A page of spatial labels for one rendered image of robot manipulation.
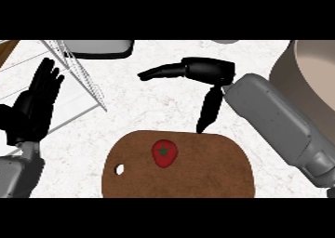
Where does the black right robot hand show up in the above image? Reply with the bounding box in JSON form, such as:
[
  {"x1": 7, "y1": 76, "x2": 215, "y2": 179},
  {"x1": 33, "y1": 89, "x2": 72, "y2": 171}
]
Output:
[{"x1": 137, "y1": 57, "x2": 237, "y2": 135}]

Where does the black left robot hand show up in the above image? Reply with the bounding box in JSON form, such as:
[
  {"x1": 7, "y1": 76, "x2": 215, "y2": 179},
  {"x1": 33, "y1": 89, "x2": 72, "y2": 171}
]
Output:
[{"x1": 0, "y1": 57, "x2": 66, "y2": 147}]

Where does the beige pot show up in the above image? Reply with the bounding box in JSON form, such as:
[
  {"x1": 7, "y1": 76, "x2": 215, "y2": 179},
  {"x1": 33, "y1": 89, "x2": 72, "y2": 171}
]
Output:
[{"x1": 267, "y1": 40, "x2": 335, "y2": 153}]

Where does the red tomato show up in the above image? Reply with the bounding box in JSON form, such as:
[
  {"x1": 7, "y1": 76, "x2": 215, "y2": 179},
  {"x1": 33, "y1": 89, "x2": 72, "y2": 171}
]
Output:
[{"x1": 150, "y1": 139, "x2": 179, "y2": 169}]

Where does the brown wooden cutting board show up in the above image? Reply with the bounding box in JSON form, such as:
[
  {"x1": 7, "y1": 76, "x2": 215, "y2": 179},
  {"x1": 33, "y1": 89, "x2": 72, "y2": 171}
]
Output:
[{"x1": 100, "y1": 129, "x2": 256, "y2": 199}]

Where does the grey round object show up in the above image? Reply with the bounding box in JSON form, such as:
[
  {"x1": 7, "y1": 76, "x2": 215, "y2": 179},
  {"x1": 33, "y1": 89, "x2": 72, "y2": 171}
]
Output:
[{"x1": 209, "y1": 40, "x2": 242, "y2": 45}]

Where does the brown wooden object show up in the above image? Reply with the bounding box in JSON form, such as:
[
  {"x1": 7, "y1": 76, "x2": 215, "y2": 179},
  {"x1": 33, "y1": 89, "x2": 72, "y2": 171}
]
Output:
[{"x1": 0, "y1": 40, "x2": 21, "y2": 75}]

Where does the grey tray with black rim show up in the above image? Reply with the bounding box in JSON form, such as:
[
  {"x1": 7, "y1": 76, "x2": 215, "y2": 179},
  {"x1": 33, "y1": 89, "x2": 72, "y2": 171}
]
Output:
[{"x1": 60, "y1": 40, "x2": 135, "y2": 60}]

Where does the silver wire rack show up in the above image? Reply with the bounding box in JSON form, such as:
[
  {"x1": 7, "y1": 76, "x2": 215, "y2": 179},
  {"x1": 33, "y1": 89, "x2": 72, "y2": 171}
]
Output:
[{"x1": 0, "y1": 40, "x2": 107, "y2": 156}]

